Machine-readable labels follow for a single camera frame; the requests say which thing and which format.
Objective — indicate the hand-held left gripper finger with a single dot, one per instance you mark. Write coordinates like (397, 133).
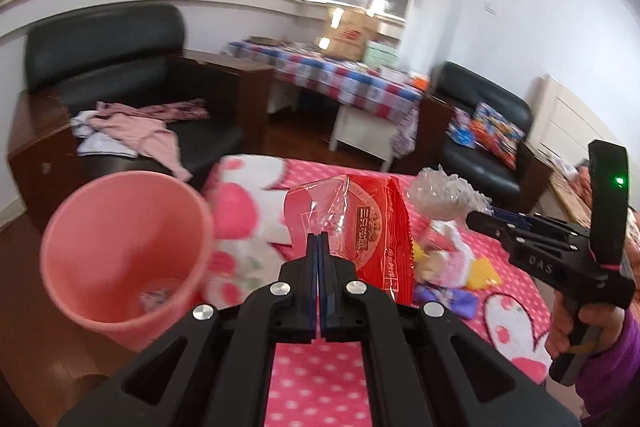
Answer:
(326, 277)
(313, 272)

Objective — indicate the table with checkered cloth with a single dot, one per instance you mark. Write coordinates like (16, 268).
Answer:
(345, 77)

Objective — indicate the purple wrapper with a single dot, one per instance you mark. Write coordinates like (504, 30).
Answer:
(445, 302)

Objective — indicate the person's right hand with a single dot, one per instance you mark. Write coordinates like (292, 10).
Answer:
(557, 332)

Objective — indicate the black armchair with cushion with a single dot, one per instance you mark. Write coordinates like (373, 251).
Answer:
(480, 157)

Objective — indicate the patterned pink garment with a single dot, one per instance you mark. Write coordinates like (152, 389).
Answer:
(175, 111)

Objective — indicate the green box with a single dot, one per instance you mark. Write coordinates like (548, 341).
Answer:
(382, 54)

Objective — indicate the white cloth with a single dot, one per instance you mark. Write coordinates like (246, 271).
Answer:
(95, 142)

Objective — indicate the brown paper bag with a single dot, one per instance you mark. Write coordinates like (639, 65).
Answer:
(350, 34)

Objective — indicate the pink plastic bin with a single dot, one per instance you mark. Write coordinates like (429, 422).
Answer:
(125, 232)

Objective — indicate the white and pink wrapper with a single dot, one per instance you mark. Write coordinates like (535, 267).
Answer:
(450, 252)

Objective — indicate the clear plastic wrap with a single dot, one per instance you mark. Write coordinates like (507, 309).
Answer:
(440, 194)

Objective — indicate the black armchair with clothes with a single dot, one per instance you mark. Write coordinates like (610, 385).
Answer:
(100, 52)

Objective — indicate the yellow wrapper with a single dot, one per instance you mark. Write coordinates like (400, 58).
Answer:
(484, 274)

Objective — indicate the plain pink garment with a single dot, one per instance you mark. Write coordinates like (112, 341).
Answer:
(130, 129)

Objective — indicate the person's right forearm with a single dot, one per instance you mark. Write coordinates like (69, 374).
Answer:
(610, 367)

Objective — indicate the red snack wrapper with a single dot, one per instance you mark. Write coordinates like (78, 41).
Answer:
(375, 227)

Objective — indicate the white table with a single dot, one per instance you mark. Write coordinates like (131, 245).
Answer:
(360, 127)

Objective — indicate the blue plastic item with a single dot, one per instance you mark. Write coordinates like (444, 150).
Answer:
(461, 134)

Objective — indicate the pink polka-dot blanket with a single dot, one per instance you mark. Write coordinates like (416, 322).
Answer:
(310, 382)

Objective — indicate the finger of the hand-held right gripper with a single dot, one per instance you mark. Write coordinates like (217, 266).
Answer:
(515, 218)
(492, 227)

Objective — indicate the flat brown box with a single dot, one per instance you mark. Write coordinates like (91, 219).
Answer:
(262, 41)

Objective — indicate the orange box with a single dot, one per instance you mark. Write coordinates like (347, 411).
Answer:
(421, 83)

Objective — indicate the colourful printed cushion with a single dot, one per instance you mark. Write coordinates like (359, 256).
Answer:
(497, 132)

